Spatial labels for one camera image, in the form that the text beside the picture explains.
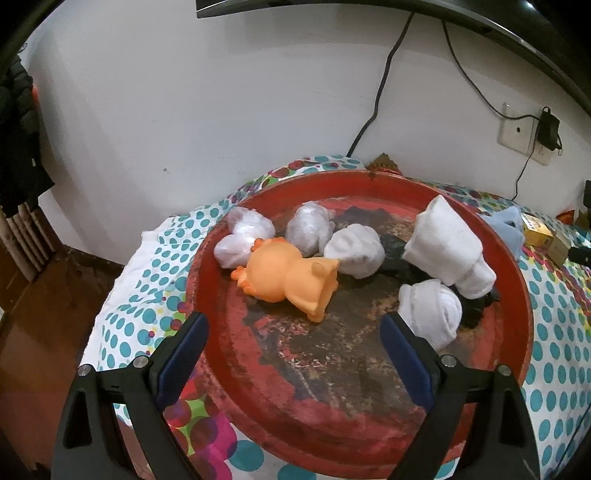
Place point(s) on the polka-dot tablecloth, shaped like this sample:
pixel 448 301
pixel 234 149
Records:
pixel 138 286

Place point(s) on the small white sock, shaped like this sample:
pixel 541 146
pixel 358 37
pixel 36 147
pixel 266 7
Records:
pixel 355 249

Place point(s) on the yellow carton box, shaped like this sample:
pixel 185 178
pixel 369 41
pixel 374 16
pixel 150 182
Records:
pixel 535 230

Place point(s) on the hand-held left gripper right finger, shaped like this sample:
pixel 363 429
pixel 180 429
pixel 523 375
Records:
pixel 406 360

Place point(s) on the light blue sock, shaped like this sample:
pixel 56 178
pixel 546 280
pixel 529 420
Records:
pixel 508 228

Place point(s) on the dark jacket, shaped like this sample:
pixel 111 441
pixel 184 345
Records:
pixel 21 138

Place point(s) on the beige wall socket plate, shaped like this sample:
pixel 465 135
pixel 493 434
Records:
pixel 517 129

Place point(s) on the red gold wrapper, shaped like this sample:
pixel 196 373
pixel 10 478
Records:
pixel 383 164

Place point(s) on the beige power outlet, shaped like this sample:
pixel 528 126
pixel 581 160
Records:
pixel 544 157

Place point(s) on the long white sock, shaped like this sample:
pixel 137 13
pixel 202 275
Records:
pixel 443 249

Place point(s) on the clear plastic bag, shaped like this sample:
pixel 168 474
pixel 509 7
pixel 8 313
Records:
pixel 228 249

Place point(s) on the orange rubber toy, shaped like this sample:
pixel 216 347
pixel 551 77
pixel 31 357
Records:
pixel 281 272

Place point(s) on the black sock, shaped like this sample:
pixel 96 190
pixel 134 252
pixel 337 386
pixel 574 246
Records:
pixel 395 267

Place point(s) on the white sock roll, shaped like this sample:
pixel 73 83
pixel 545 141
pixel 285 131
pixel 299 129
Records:
pixel 249 221
pixel 309 226

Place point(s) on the red round tray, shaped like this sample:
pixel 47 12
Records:
pixel 346 369

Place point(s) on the beige radiator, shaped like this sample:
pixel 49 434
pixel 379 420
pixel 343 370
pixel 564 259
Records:
pixel 23 244

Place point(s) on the brown cardboard box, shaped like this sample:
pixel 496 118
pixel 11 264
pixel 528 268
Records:
pixel 558 249

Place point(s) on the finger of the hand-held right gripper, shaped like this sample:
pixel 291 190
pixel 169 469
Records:
pixel 581 256

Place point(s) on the black charger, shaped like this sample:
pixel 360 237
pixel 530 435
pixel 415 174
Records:
pixel 549 129

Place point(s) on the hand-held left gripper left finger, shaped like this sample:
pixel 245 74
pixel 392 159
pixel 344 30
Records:
pixel 184 360

